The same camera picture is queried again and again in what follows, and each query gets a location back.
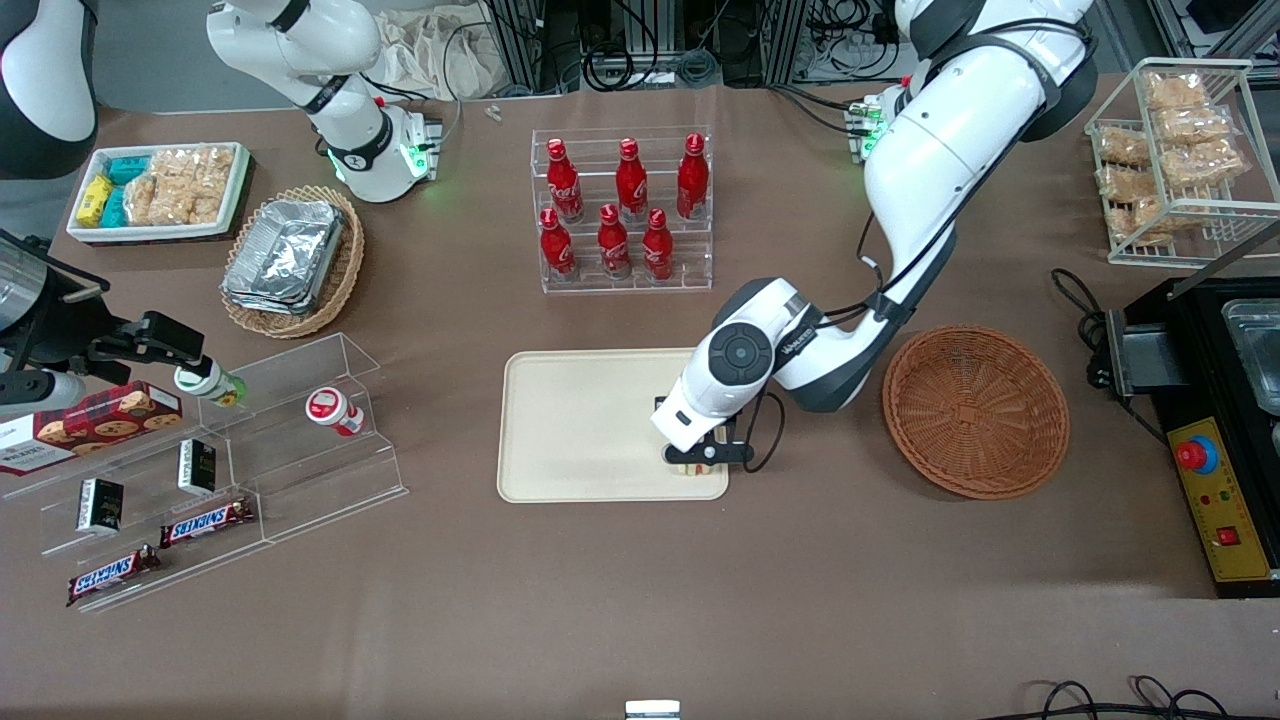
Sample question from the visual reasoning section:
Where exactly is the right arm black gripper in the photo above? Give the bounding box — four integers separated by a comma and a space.
0, 232, 208, 376

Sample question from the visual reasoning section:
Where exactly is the aluminium foil tray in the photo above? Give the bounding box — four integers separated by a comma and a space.
222, 275, 333, 316
228, 199, 347, 301

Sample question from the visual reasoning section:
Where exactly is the cream plastic serving tray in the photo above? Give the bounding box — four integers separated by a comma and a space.
497, 348, 731, 504

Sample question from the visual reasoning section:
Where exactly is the wicker basket holding foil trays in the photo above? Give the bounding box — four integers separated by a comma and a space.
220, 184, 366, 340

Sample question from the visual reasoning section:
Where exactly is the empty-bottomed brown wicker basket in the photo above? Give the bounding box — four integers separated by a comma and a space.
882, 325, 1071, 501

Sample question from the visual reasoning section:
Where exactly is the green white small bottle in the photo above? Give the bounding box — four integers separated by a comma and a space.
174, 360, 247, 409

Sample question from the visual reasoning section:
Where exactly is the white rectangular snack bin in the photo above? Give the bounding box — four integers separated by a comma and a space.
66, 141, 251, 245

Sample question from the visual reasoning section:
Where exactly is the red cookie box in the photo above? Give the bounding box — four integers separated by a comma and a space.
0, 381, 185, 477

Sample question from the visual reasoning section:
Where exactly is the small black box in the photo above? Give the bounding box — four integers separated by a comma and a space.
178, 440, 218, 497
77, 478, 125, 536

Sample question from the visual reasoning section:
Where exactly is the rice cracker snack bag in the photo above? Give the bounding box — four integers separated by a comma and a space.
155, 177, 233, 226
122, 175, 159, 226
1097, 125, 1151, 168
1100, 165, 1161, 204
1145, 72, 1209, 111
1155, 105, 1236, 146
150, 147, 236, 181
1115, 195, 1191, 246
1160, 140, 1249, 191

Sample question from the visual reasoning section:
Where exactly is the yellow snack packet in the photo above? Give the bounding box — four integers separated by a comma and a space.
77, 175, 114, 227

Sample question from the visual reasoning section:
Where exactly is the white red yogurt bottle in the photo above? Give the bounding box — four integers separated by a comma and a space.
305, 387, 367, 439

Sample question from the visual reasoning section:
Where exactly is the Snickers chocolate bar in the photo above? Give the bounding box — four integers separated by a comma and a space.
66, 545, 163, 608
160, 497, 256, 549

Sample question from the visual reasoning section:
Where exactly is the red cola bottle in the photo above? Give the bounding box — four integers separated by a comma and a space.
597, 204, 633, 280
539, 207, 577, 278
641, 208, 676, 282
614, 138, 649, 221
546, 138, 585, 225
676, 133, 711, 221

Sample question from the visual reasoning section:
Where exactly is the clear acrylic stepped shelf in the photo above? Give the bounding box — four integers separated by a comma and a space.
0, 333, 409, 614

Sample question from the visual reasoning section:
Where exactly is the clear acrylic bottle rack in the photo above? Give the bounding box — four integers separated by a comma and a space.
530, 126, 714, 295

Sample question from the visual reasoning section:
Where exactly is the crumpled translucent plastic bag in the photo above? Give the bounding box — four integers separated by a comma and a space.
372, 5, 501, 103

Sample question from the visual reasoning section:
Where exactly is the black machine with yellow panel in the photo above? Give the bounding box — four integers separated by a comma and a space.
1125, 275, 1280, 599

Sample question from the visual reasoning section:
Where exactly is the grey metal bar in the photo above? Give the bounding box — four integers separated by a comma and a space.
1168, 222, 1280, 301

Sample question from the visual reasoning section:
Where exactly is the steel pan in machine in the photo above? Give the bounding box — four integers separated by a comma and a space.
1222, 298, 1280, 413

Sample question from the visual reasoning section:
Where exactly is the black arm-mounted cable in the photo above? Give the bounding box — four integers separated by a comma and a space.
745, 210, 961, 473

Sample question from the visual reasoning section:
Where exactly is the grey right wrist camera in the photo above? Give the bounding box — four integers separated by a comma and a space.
0, 370, 88, 416

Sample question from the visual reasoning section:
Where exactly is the black arm base cable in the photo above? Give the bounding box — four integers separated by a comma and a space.
770, 85, 871, 136

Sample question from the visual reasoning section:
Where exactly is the black machine power cable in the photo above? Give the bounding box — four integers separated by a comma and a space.
1050, 268, 1169, 446

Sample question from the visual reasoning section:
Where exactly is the black coiled cable bundle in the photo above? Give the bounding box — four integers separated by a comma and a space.
580, 40, 721, 91

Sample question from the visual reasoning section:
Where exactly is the black floor cable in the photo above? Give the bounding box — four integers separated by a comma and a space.
1000, 676, 1233, 720

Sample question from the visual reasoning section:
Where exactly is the grey metal box bracket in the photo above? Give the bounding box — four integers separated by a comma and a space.
1105, 308, 1191, 398

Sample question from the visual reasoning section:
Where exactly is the aluminium profile frame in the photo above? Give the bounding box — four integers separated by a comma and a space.
485, 0, 811, 91

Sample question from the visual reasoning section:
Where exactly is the white wire basket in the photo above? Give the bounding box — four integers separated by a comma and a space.
1086, 57, 1280, 268

